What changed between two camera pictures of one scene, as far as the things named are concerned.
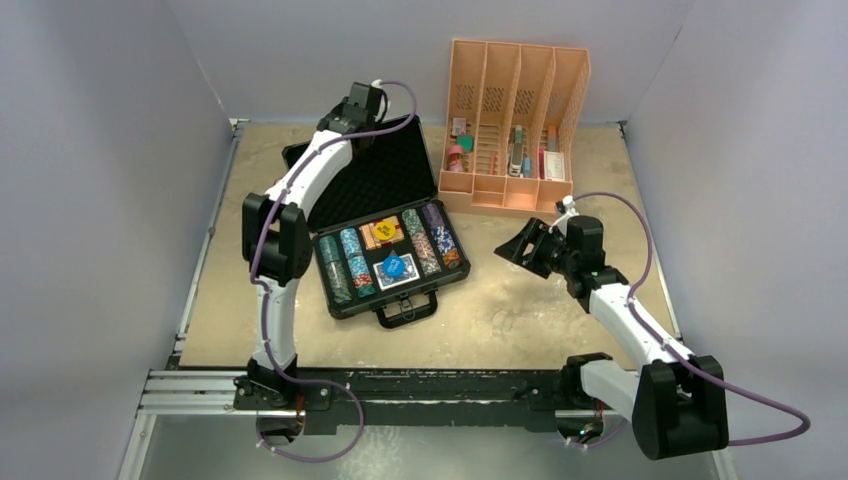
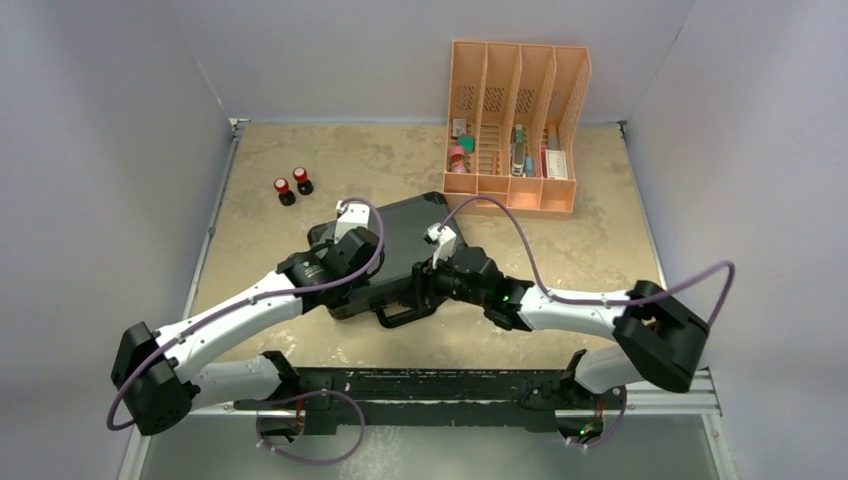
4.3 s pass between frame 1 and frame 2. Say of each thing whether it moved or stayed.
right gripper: moved
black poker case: moved
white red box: stayed
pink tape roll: stayed
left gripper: moved
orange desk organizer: stayed
